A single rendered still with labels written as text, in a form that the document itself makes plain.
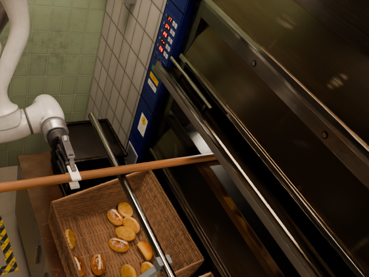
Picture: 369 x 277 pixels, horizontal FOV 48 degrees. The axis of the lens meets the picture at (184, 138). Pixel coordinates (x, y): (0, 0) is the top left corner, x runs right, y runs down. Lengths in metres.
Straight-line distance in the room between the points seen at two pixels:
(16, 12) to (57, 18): 1.00
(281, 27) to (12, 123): 0.97
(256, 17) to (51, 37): 1.44
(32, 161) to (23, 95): 0.55
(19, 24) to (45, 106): 0.31
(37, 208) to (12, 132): 0.62
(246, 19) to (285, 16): 0.15
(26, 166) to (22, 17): 1.01
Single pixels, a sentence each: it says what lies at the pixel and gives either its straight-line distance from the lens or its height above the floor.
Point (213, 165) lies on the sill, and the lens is 1.66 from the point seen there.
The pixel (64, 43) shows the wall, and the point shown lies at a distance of 2.58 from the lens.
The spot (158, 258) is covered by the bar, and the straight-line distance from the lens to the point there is 1.31.
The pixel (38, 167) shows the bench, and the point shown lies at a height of 0.58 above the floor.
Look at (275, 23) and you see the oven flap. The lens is 1.34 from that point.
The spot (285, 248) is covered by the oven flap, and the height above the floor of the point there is 1.41.
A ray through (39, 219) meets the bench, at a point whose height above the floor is 0.58.
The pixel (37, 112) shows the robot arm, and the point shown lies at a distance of 1.59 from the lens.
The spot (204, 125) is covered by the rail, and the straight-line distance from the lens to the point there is 1.39.
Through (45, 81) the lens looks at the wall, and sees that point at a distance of 2.69.
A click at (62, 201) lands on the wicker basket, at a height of 0.72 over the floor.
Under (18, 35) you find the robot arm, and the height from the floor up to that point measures 1.49.
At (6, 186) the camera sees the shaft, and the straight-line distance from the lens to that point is 1.37.
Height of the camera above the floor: 2.22
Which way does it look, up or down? 37 degrees down
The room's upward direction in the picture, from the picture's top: 21 degrees clockwise
